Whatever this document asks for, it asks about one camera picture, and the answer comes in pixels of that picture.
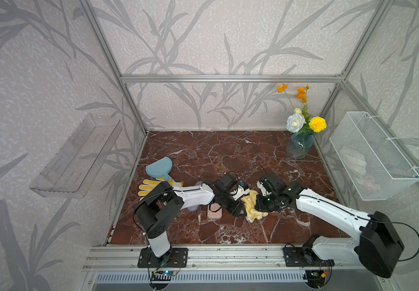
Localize pink eyeglass case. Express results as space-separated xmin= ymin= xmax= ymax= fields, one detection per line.
xmin=207 ymin=203 xmax=223 ymax=220

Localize yellow microfiber cloth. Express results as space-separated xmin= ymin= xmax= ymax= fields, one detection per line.
xmin=241 ymin=190 xmax=268 ymax=223

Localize blue-grey fabric eyeglass case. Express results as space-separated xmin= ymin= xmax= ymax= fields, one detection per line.
xmin=186 ymin=205 xmax=199 ymax=213

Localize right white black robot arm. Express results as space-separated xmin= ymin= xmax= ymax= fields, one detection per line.
xmin=255 ymin=173 xmax=405 ymax=278

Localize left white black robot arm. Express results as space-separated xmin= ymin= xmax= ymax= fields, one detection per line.
xmin=133 ymin=173 xmax=250 ymax=258

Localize glass flower vase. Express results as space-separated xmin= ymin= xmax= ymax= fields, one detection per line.
xmin=287 ymin=133 xmax=313 ymax=160

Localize artificial flower bouquet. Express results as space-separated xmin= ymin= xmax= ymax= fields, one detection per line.
xmin=286 ymin=84 xmax=328 ymax=135

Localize yellow white work glove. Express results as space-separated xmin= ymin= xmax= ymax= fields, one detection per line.
xmin=138 ymin=178 xmax=184 ymax=197

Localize white items in basket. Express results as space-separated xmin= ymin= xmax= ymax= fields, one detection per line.
xmin=339 ymin=145 xmax=367 ymax=176

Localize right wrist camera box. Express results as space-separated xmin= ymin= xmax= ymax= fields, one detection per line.
xmin=257 ymin=181 xmax=269 ymax=196

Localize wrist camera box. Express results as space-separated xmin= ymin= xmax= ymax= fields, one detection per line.
xmin=230 ymin=183 xmax=250 ymax=201
xmin=257 ymin=181 xmax=269 ymax=196

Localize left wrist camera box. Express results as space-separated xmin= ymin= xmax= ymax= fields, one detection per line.
xmin=230 ymin=183 xmax=250 ymax=201

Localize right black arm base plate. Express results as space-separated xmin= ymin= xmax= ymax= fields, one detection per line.
xmin=283 ymin=244 xmax=335 ymax=268

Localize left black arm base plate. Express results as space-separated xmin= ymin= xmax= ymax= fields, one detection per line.
xmin=137 ymin=247 xmax=189 ymax=269

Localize aluminium front rail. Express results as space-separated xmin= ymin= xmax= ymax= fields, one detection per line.
xmin=81 ymin=244 xmax=390 ymax=273

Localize white wire mesh basket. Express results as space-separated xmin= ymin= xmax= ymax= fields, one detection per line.
xmin=330 ymin=112 xmax=419 ymax=201

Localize clear acrylic wall shelf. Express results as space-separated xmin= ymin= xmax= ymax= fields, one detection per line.
xmin=29 ymin=113 xmax=123 ymax=199

